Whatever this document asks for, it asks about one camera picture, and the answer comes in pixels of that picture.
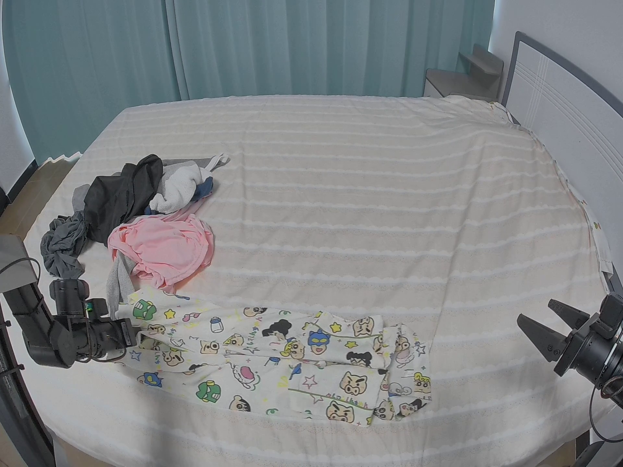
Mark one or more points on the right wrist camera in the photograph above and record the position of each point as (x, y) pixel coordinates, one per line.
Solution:
(613, 314)

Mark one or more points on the blue-green curtain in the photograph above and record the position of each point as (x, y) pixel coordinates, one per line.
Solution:
(316, 27)
(87, 56)

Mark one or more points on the white printed pyjama top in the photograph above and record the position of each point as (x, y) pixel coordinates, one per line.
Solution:
(292, 358)

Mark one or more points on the grey bedside table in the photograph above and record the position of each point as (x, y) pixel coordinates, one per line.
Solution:
(457, 83)

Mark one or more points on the pink garment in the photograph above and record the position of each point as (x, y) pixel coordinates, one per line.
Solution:
(160, 251)

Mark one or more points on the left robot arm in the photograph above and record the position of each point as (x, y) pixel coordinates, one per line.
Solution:
(44, 338)

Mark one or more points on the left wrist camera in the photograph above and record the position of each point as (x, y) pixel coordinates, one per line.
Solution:
(97, 308)

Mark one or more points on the pale grey knitted garment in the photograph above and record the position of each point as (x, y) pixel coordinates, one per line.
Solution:
(114, 290)

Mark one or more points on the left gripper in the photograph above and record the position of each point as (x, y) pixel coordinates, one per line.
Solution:
(114, 336)

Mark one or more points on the dark blue garment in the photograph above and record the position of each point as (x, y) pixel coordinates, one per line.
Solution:
(204, 190)

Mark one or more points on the black garment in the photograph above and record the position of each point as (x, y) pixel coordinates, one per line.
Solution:
(112, 202)

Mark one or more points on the bed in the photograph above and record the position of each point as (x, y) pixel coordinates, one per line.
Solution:
(365, 187)

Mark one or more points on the dark grey garment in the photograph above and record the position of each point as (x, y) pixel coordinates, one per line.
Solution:
(61, 251)

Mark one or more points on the white garment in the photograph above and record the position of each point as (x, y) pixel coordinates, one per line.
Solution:
(177, 187)

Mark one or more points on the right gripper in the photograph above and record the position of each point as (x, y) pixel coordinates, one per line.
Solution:
(596, 358)

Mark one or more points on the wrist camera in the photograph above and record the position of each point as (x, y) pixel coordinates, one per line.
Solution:
(613, 314)
(97, 308)

